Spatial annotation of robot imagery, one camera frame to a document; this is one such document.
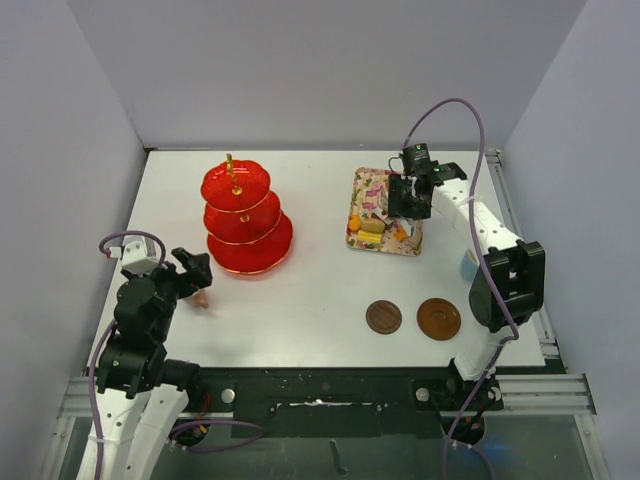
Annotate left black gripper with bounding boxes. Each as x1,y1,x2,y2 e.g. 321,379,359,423
124,247,210,340

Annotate floral serving tray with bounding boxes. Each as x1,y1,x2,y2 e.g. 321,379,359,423
345,167,424,257

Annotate red three-tier cake stand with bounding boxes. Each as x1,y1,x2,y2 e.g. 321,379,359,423
200,153,293,275

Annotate brown saucer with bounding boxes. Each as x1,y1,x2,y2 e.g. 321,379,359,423
416,298,461,341

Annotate metal tongs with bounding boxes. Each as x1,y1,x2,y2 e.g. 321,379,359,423
395,217,415,237

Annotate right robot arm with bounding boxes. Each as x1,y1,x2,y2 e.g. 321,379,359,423
388,144,546,409

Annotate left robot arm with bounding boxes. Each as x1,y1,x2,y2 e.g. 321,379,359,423
77,247,213,479

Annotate chocolate cake slice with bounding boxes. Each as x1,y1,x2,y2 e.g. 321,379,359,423
372,209,393,227

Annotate orange fish biscuit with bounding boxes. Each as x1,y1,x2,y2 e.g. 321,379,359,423
394,227,409,242

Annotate brown bread roll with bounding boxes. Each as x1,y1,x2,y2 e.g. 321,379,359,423
360,218,386,234

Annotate orange cookie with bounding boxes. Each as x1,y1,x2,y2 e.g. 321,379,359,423
348,214,361,233

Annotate yellow layered cake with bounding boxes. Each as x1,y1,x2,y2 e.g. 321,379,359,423
357,230,383,245

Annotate blue mug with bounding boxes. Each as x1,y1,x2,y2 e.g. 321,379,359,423
459,249,478,282

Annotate dark wooden coaster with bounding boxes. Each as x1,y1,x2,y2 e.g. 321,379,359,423
365,300,402,335

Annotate pink handled white cup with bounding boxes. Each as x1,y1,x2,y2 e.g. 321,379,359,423
185,289,210,309

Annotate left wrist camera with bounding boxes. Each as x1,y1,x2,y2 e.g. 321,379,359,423
106,235,159,275

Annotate black base frame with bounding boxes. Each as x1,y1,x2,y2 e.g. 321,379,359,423
179,367,503,440

